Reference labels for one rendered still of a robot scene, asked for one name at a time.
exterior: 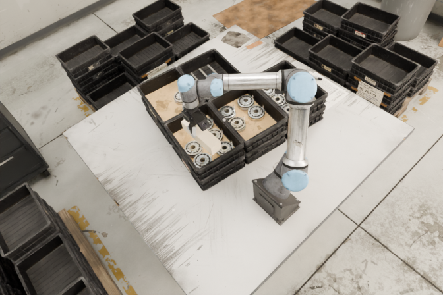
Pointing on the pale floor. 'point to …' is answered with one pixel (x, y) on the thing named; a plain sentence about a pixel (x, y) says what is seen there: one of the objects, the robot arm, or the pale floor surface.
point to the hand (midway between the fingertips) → (200, 133)
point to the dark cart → (17, 155)
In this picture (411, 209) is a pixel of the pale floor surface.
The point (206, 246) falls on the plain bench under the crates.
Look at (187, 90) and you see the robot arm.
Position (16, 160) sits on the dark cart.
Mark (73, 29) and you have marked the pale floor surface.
